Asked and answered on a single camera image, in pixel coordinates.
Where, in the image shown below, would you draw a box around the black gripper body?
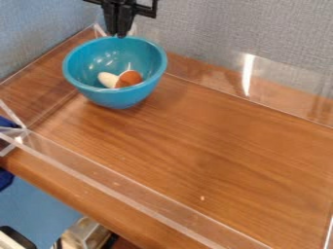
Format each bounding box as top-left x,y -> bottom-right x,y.
83,0 -> 159,18

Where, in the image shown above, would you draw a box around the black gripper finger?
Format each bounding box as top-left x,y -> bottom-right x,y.
103,3 -> 119,36
118,5 -> 134,38

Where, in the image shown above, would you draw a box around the brown and white toy mushroom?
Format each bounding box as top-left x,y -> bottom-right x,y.
98,70 -> 143,89

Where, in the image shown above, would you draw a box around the blue plastic bowl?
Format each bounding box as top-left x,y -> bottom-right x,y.
63,36 -> 167,109

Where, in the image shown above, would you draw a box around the clear acrylic back barrier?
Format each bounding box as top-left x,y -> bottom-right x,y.
92,22 -> 333,129

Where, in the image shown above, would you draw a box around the clear acrylic barrier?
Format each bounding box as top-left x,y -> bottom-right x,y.
0,100 -> 270,249
92,22 -> 333,129

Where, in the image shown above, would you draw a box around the blue cloth at edge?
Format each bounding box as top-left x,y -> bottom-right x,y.
0,116 -> 22,192

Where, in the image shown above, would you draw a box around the clear acrylic front barrier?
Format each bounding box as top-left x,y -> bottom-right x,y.
0,100 -> 270,249

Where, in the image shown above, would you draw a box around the black white device corner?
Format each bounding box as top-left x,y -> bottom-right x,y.
0,226 -> 38,249

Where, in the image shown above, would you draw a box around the metal frame under table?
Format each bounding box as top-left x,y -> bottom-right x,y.
52,217 -> 111,249

